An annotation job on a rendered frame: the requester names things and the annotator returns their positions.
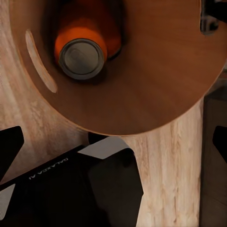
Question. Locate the trash can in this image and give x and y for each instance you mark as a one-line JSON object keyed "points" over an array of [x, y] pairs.
{"points": [[164, 67]]}

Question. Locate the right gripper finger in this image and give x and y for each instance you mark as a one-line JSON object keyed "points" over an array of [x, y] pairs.
{"points": [[219, 11]]}

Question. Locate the wood fireplace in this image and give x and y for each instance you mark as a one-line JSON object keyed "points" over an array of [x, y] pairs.
{"points": [[209, 25]]}

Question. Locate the cabinet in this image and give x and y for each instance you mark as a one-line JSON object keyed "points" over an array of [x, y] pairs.
{"points": [[213, 194]]}

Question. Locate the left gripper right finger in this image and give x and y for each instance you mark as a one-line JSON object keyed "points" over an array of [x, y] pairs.
{"points": [[220, 140]]}

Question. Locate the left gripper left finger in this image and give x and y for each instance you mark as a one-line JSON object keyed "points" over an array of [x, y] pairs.
{"points": [[11, 141]]}

